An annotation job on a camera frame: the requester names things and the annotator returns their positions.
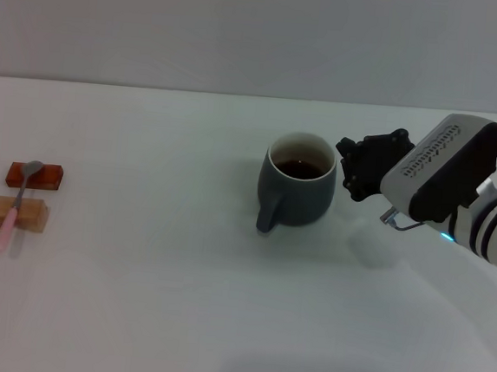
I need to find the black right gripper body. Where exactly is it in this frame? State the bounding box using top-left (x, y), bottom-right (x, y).
top-left (354, 125), bottom-right (418, 202)

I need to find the grey ceramic cup with coffee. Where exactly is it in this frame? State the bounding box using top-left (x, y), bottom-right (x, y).
top-left (253, 128), bottom-right (341, 240)

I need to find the pink handled metal spoon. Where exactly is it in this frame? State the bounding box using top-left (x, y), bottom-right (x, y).
top-left (0, 157), bottom-right (45, 257)

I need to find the reddish brown wooden block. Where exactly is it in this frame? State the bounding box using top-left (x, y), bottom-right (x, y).
top-left (3, 160), bottom-right (66, 193)

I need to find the light wooden block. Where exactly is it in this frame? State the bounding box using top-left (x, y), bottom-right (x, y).
top-left (0, 195), bottom-right (51, 236)

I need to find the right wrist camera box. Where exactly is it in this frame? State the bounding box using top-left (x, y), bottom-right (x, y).
top-left (376, 107), bottom-right (497, 230)

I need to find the grey right wrist cable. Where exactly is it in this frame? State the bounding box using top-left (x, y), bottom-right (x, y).
top-left (378, 207), bottom-right (427, 234)

